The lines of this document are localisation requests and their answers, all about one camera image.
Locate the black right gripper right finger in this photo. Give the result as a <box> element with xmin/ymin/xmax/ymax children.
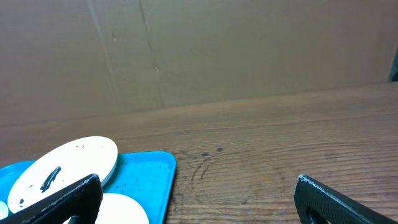
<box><xmin>294</xmin><ymin>174</ymin><xmax>397</xmax><ymax>224</ymax></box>

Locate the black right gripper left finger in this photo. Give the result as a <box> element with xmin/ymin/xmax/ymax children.
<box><xmin>1</xmin><ymin>174</ymin><xmax>103</xmax><ymax>224</ymax></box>

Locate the white plate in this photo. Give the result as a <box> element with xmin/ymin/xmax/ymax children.
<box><xmin>7</xmin><ymin>136</ymin><xmax>118</xmax><ymax>213</ymax></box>

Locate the light blue plate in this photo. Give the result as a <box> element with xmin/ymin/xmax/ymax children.
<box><xmin>0</xmin><ymin>201</ymin><xmax>9</xmax><ymax>220</ymax></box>

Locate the blue plastic tray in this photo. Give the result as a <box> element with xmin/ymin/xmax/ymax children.
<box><xmin>1</xmin><ymin>151</ymin><xmax>177</xmax><ymax>223</ymax></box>

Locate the yellow-rimmed plate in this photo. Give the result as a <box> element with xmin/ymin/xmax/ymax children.
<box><xmin>63</xmin><ymin>192</ymin><xmax>150</xmax><ymax>224</ymax></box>

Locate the cardboard backdrop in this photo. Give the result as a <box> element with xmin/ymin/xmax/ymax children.
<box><xmin>1</xmin><ymin>0</ymin><xmax>397</xmax><ymax>126</ymax></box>

